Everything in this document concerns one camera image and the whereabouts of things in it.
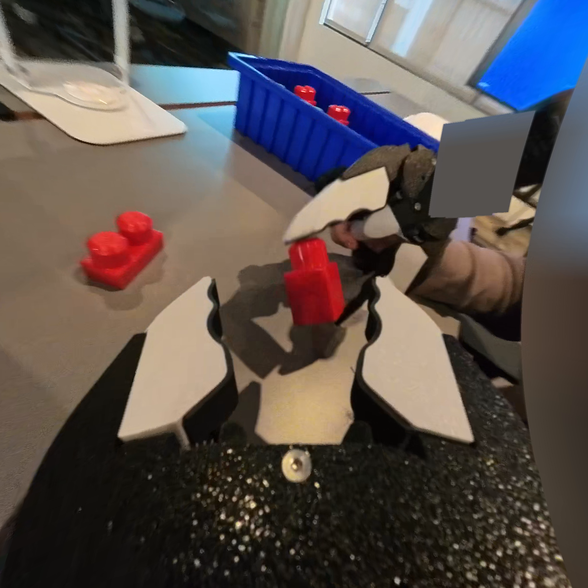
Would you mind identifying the person's right hand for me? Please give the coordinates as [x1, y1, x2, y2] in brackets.
[330, 220, 369, 252]

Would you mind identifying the blue plastic bin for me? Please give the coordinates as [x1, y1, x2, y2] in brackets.
[228, 52, 440, 183]

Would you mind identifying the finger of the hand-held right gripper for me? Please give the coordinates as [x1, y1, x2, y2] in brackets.
[282, 166, 392, 244]
[337, 275, 381, 328]

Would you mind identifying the window with blinds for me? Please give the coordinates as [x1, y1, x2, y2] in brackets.
[320, 0, 526, 72]

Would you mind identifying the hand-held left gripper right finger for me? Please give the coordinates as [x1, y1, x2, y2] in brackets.
[351, 277, 475, 445]

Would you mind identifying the document stand with white base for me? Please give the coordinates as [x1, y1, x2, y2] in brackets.
[0, 0, 188, 146]

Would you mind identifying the red two-stud block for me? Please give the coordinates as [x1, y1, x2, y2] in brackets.
[80, 211, 164, 291]

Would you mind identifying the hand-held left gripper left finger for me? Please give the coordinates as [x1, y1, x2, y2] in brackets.
[118, 277, 239, 450]

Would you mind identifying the person's right forearm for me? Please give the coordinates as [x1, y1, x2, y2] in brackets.
[406, 239, 526, 341]

